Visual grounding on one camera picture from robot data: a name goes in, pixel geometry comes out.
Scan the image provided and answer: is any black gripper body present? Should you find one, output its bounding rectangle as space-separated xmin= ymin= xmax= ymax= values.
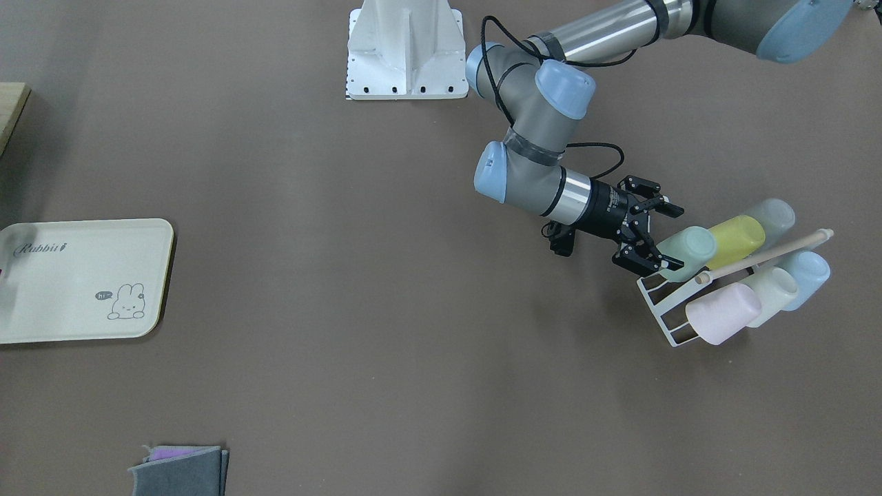
xmin=575 ymin=175 xmax=662 ymax=250

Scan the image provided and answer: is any green plastic cup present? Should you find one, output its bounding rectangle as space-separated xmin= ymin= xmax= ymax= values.
xmin=657 ymin=226 xmax=717 ymax=282

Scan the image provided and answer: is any cream rabbit tray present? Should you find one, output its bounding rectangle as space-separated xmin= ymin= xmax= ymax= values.
xmin=1 ymin=218 xmax=174 ymax=344

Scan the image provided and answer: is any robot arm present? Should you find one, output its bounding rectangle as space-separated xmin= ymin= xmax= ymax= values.
xmin=466 ymin=1 xmax=853 ymax=276

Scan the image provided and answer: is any yellow plastic cup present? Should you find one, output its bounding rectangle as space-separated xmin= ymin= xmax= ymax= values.
xmin=706 ymin=214 xmax=766 ymax=270

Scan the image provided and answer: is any pink plastic cup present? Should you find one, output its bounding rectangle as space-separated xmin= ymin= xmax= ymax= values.
xmin=686 ymin=282 xmax=762 ymax=345

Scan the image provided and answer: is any grey plastic cup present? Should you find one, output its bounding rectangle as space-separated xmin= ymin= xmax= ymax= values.
xmin=742 ymin=198 xmax=797 ymax=242

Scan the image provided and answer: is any pale cream plastic cup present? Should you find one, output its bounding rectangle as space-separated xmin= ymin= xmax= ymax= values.
xmin=741 ymin=266 xmax=799 ymax=329

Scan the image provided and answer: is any light blue plastic cup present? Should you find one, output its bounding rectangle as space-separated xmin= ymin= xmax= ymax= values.
xmin=776 ymin=251 xmax=831 ymax=311

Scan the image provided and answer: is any folded grey cloth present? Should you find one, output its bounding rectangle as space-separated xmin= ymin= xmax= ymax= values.
xmin=128 ymin=446 xmax=229 ymax=495

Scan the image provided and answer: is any wooden cutting board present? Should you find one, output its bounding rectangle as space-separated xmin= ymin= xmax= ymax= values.
xmin=1 ymin=82 xmax=31 ymax=155

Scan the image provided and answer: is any white wire cup rack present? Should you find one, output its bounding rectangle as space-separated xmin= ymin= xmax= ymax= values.
xmin=637 ymin=274 xmax=727 ymax=347

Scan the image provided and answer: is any wooden rack handle rod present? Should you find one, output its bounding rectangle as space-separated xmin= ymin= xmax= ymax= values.
xmin=693 ymin=228 xmax=834 ymax=285

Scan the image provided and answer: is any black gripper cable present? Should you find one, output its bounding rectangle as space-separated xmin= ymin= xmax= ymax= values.
xmin=480 ymin=15 xmax=638 ymax=181

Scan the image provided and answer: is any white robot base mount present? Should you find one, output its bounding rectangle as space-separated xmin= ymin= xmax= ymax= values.
xmin=345 ymin=1 xmax=469 ymax=101

